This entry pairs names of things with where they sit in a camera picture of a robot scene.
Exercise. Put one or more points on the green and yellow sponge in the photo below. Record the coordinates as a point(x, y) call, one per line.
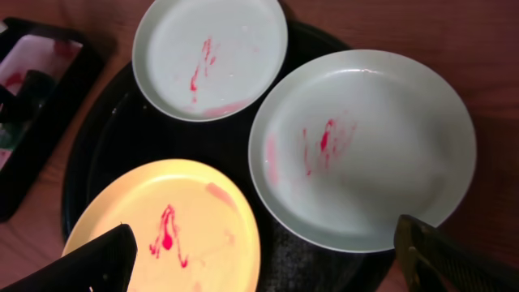
point(12, 134)

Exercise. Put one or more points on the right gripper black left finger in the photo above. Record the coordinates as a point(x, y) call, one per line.
point(103, 264)

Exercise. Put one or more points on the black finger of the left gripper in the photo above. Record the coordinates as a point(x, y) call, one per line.
point(36, 87)

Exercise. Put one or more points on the yellow plate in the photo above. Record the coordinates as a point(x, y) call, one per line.
point(193, 227)

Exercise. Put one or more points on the large mint green plate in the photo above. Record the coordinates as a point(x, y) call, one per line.
point(346, 143)

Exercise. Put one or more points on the round black tray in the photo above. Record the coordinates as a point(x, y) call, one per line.
point(123, 131)

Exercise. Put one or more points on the rectangular black sponge tray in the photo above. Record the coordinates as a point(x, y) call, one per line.
point(69, 58)

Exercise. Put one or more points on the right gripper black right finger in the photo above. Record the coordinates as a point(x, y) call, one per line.
point(429, 258)

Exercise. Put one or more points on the small mint green plate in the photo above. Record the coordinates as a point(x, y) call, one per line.
point(204, 60)

